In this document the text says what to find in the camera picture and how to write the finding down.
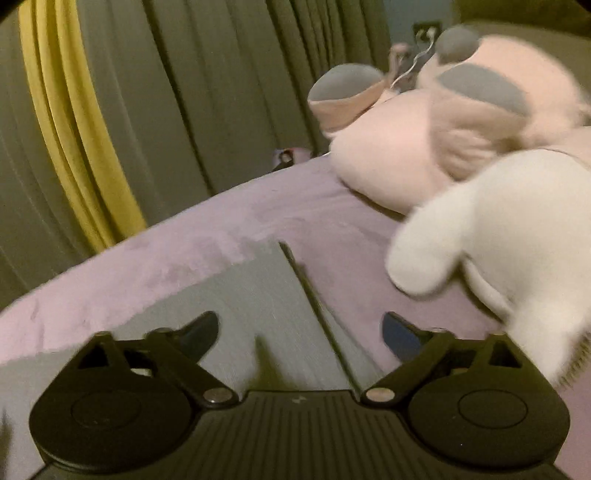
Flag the white cable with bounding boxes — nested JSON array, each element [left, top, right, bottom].
[[390, 27, 437, 88]]

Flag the purple fleece blanket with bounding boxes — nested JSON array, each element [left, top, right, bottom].
[[0, 154, 591, 480]]

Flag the grey pants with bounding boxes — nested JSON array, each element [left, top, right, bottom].
[[44, 240, 384, 398]]

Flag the pink and grey plush toy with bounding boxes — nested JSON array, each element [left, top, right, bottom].
[[307, 21, 591, 217]]

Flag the items on right nightstand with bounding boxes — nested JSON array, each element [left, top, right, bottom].
[[272, 147, 311, 172]]

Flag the dark wall outlet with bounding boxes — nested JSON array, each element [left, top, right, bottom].
[[412, 21, 443, 46]]

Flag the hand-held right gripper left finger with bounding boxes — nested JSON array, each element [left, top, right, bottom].
[[76, 311, 240, 411]]

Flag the green curtain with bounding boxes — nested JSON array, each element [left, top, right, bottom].
[[0, 0, 393, 315]]

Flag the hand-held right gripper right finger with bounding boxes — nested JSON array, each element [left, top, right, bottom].
[[360, 311, 528, 408]]

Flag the olive green cushion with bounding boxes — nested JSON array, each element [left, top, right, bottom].
[[451, 0, 591, 44]]

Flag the yellow curtain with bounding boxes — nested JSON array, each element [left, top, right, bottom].
[[18, 0, 148, 254]]

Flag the white plush toy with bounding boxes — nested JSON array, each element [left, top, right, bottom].
[[385, 148, 591, 393]]

